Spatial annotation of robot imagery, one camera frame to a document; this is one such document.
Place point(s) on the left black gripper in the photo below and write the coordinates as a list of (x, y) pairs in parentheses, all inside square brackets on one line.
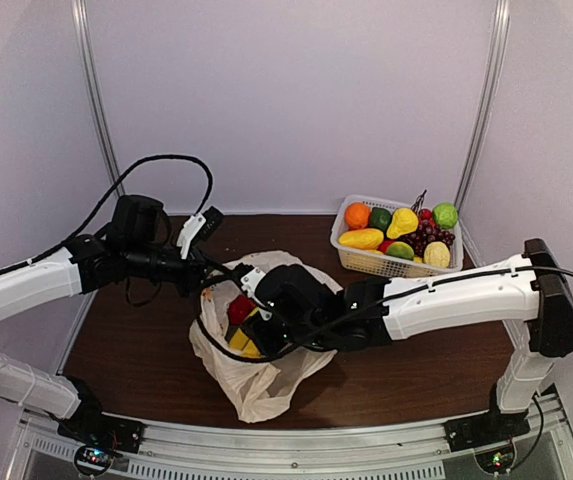
[(192, 278)]

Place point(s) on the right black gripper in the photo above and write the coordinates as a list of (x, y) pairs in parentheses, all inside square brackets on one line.
[(258, 334)]

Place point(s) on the yellow banana bunch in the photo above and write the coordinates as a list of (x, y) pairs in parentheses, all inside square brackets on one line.
[(239, 341)]

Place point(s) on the green apple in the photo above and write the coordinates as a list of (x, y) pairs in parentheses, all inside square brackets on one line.
[(445, 215)]

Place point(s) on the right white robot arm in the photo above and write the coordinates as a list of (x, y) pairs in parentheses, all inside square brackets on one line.
[(528, 290)]

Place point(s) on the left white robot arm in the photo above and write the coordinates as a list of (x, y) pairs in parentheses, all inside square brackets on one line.
[(82, 265)]

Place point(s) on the red apple in bag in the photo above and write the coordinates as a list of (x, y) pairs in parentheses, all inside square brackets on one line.
[(240, 309)]

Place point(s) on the white plastic basket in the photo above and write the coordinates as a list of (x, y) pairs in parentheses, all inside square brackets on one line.
[(381, 264)]

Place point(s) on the red apple in basket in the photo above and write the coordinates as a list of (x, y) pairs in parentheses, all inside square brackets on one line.
[(383, 247)]

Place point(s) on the orange in basket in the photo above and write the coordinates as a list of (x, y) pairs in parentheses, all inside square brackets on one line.
[(357, 216)]

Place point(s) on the green yellow mango in basket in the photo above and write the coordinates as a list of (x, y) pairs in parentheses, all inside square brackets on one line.
[(399, 249)]

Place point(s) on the green lime in basket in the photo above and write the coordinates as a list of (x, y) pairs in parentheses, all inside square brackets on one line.
[(380, 219)]

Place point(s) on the yellow lemon in basket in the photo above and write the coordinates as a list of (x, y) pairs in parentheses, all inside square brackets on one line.
[(437, 254)]

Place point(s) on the red grape bunch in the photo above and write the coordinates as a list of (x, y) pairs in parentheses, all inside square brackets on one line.
[(428, 231)]

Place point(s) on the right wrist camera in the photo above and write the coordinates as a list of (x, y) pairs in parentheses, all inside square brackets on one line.
[(250, 277)]

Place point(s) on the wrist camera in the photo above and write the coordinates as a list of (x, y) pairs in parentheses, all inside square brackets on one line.
[(198, 227), (250, 277)]

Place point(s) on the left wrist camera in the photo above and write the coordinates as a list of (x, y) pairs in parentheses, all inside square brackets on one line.
[(198, 227)]

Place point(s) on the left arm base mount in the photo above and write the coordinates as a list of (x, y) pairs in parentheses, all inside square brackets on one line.
[(104, 439)]

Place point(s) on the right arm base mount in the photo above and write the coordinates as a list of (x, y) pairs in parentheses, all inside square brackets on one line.
[(490, 436)]

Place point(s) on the left aluminium corner post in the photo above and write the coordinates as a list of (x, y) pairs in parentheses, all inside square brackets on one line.
[(81, 26)]

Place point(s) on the aluminium corner post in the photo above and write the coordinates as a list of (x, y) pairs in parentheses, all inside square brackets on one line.
[(81, 26), (495, 60)]

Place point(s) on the aluminium front rail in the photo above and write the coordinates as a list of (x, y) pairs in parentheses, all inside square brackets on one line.
[(419, 450)]

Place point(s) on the right aluminium corner post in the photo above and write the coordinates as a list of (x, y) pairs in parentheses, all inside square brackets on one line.
[(495, 60)]

